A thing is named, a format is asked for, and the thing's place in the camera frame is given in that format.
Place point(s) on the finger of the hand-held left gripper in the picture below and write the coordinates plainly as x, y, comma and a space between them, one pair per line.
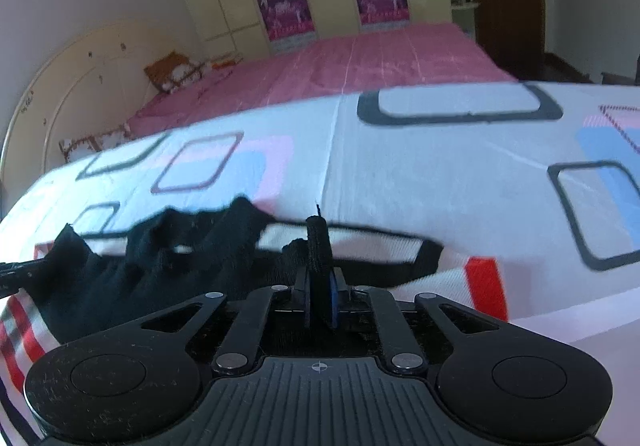
22, 276

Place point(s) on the brown and white pillow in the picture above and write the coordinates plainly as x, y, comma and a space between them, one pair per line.
95, 142

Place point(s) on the pink bed sheet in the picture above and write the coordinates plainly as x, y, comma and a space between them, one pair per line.
350, 61

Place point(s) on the striped knit sweater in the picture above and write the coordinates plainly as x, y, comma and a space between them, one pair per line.
175, 266

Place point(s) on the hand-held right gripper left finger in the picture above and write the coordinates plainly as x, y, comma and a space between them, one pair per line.
250, 326

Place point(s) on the orange and white pillow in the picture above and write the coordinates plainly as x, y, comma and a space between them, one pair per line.
175, 71

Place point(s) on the cream rounded headboard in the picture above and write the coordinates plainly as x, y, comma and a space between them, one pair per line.
75, 81

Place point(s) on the white patterned bed sheet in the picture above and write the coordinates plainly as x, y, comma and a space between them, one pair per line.
425, 166

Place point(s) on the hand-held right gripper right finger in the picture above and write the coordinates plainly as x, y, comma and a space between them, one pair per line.
395, 326

